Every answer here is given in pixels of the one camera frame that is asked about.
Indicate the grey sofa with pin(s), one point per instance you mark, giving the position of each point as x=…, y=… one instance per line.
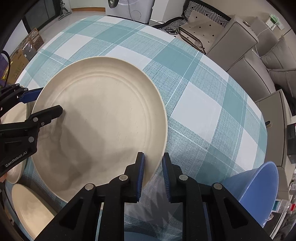
x=234, y=51

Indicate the green wall socket charger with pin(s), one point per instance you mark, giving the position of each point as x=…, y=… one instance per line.
x=273, y=21

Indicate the dark glass door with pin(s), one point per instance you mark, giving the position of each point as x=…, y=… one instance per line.
x=40, y=14

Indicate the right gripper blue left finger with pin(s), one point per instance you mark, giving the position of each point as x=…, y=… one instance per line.
x=97, y=212

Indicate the plastic water bottle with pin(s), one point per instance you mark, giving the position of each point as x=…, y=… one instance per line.
x=282, y=206

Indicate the grey cushion right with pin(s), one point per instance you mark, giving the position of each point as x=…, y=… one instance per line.
x=279, y=56

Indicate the cardboard box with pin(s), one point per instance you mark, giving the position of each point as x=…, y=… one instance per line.
x=19, y=61

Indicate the blue bowl front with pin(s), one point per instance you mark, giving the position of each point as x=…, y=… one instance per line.
x=256, y=190

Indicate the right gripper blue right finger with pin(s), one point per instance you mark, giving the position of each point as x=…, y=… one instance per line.
x=209, y=212

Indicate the brown patterned board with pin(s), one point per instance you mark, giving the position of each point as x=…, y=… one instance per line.
x=35, y=39

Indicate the black box with cables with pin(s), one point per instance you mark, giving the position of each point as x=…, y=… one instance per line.
x=291, y=143

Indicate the white washing machine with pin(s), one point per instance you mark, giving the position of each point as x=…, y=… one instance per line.
x=136, y=10

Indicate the black white patterned pet bed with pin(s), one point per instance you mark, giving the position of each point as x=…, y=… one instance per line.
x=199, y=25

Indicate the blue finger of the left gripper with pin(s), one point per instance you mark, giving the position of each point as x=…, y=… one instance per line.
x=45, y=116
x=30, y=95

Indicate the teal plaid tablecloth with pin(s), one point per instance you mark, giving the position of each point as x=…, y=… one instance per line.
x=215, y=130

